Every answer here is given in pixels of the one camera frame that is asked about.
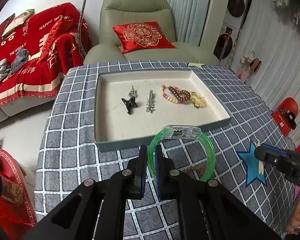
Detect person's right hand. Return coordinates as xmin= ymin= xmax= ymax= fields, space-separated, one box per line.
xmin=287 ymin=187 xmax=300 ymax=234

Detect white washing machine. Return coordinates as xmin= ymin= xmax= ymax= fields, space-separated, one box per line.
xmin=213 ymin=22 xmax=241 ymax=61

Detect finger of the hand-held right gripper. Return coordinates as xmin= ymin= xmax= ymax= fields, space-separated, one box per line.
xmin=254 ymin=147 xmax=288 ymax=167
xmin=261 ymin=143 xmax=291 ymax=155

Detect yellow hair ties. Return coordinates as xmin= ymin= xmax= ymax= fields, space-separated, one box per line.
xmin=189 ymin=92 xmax=207 ymax=109

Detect green leather armchair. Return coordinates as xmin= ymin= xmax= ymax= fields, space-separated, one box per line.
xmin=84 ymin=0 xmax=220 ymax=67

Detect jar with blue lid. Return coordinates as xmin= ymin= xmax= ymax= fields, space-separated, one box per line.
xmin=0 ymin=172 xmax=26 ymax=206

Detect red embroidered cushion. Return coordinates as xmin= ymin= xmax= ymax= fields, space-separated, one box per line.
xmin=112 ymin=21 xmax=177 ymax=54

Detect beige braided chain bracelet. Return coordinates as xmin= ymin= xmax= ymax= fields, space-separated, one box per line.
xmin=184 ymin=164 xmax=205 ymax=174

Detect red cushion with gold characters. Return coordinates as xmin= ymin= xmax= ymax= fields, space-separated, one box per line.
xmin=0 ymin=13 xmax=16 ymax=51

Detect grey-green shallow tray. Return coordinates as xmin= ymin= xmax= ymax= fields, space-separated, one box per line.
xmin=94 ymin=69 xmax=233 ymax=153

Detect hanger with pink items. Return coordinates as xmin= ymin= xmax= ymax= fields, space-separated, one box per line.
xmin=239 ymin=51 xmax=263 ymax=81

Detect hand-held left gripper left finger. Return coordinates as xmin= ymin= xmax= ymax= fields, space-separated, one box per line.
xmin=22 ymin=145 xmax=148 ymax=240

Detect white dryer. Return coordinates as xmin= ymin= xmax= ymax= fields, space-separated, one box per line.
xmin=225 ymin=0 xmax=251 ymax=28

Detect grey sofa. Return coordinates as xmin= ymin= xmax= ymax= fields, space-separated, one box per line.
xmin=0 ymin=87 xmax=64 ymax=128

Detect red covered sofa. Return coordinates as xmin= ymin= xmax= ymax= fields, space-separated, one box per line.
xmin=0 ymin=2 xmax=93 ymax=108

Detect white and green cushion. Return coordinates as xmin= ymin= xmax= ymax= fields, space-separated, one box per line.
xmin=1 ymin=9 xmax=35 ymax=37

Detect black hair claw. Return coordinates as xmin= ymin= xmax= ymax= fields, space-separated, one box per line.
xmin=122 ymin=96 xmax=139 ymax=115

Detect pastel beaded bracelet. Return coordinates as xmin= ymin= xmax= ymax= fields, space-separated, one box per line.
xmin=160 ymin=84 xmax=188 ymax=105

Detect brown beaded bracelet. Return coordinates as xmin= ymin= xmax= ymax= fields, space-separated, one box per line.
xmin=168 ymin=85 xmax=192 ymax=100

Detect grey crumpled garment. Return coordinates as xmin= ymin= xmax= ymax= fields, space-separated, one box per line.
xmin=11 ymin=49 xmax=31 ymax=75

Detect red round patterned tin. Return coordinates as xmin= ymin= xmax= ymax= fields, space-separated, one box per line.
xmin=0 ymin=149 xmax=38 ymax=228

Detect silver hair clip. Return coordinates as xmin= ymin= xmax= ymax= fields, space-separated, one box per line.
xmin=145 ymin=90 xmax=156 ymax=114

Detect white sheer curtain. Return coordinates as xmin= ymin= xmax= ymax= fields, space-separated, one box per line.
xmin=230 ymin=0 xmax=300 ymax=143

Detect pale blue curtain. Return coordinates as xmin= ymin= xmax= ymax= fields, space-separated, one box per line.
xmin=164 ymin=0 xmax=213 ymax=47

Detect green translucent bracelet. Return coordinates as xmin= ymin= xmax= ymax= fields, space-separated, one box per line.
xmin=147 ymin=124 xmax=216 ymax=182

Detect red satin cushion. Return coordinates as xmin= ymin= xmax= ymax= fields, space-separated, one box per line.
xmin=37 ymin=16 xmax=68 ymax=63

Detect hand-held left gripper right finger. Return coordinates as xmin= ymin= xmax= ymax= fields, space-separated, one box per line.
xmin=155 ymin=145 xmax=282 ymax=240

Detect beige knotted hair clip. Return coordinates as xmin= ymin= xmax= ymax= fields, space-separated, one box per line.
xmin=256 ymin=141 xmax=265 ymax=175

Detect red plastic stool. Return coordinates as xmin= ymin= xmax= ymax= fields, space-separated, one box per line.
xmin=271 ymin=97 xmax=300 ymax=137

